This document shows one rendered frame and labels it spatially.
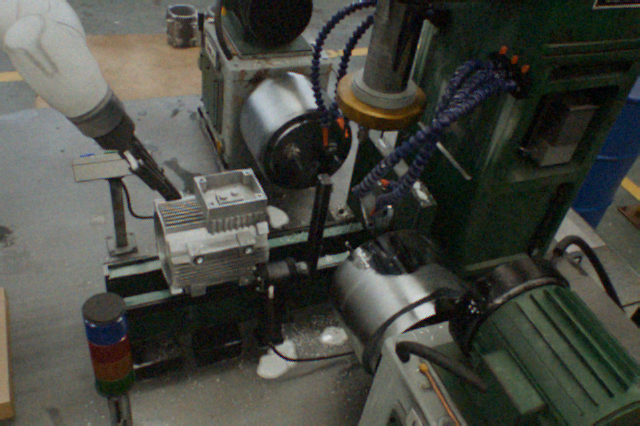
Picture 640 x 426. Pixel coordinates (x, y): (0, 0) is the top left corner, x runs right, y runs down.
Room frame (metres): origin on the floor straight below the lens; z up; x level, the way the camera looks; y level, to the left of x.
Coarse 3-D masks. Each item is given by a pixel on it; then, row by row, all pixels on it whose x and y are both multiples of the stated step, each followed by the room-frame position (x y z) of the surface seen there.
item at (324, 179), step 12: (324, 180) 0.89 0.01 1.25; (324, 192) 0.88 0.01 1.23; (324, 204) 0.88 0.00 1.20; (312, 216) 0.89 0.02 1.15; (324, 216) 0.88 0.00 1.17; (312, 228) 0.89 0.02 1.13; (324, 228) 0.88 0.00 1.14; (312, 240) 0.88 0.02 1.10; (312, 252) 0.88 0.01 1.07; (312, 264) 0.88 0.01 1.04; (312, 276) 0.88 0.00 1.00
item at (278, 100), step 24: (288, 72) 1.43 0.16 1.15; (264, 96) 1.32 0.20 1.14; (288, 96) 1.30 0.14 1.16; (240, 120) 1.34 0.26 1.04; (264, 120) 1.25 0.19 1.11; (288, 120) 1.23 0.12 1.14; (312, 120) 1.25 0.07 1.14; (264, 144) 1.20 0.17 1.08; (288, 144) 1.22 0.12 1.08; (312, 144) 1.26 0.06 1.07; (336, 144) 1.28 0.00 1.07; (264, 168) 1.20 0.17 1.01; (288, 168) 1.23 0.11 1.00; (312, 168) 1.26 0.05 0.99; (336, 168) 1.30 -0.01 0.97
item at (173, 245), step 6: (162, 198) 0.93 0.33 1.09; (156, 204) 0.92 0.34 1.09; (264, 222) 0.92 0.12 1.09; (258, 228) 0.91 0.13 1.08; (264, 228) 0.91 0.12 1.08; (258, 234) 0.90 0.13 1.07; (168, 240) 0.82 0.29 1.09; (174, 240) 0.82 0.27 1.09; (156, 246) 0.93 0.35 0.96; (168, 246) 0.82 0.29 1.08; (174, 246) 0.82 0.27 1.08; (180, 246) 0.82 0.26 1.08
